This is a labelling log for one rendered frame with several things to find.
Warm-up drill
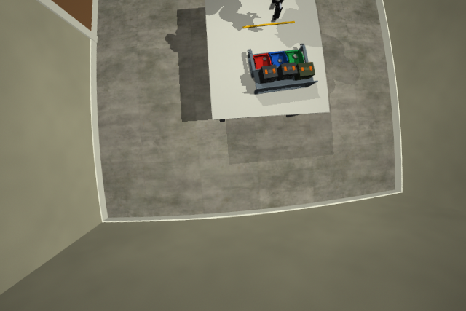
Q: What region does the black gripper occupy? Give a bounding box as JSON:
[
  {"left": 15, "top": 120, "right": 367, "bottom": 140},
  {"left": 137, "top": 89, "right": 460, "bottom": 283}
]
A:
[{"left": 269, "top": 0, "right": 284, "bottom": 23}]

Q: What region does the blue bin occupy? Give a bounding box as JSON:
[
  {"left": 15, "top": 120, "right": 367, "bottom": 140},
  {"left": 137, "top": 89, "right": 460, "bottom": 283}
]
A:
[{"left": 268, "top": 51, "right": 288, "bottom": 66}]

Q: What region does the grey metal shelf rack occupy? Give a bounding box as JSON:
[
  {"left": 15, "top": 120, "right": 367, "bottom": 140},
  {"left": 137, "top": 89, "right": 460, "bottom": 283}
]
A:
[{"left": 248, "top": 43, "right": 318, "bottom": 94}]

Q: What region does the red open bin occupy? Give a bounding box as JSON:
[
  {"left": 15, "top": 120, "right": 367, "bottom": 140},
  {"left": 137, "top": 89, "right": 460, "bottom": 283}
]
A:
[{"left": 253, "top": 53, "right": 271, "bottom": 69}]

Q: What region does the green open bin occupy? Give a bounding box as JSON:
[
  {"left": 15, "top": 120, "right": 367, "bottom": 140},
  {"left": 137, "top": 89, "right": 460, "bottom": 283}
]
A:
[{"left": 285, "top": 50, "right": 304, "bottom": 64}]

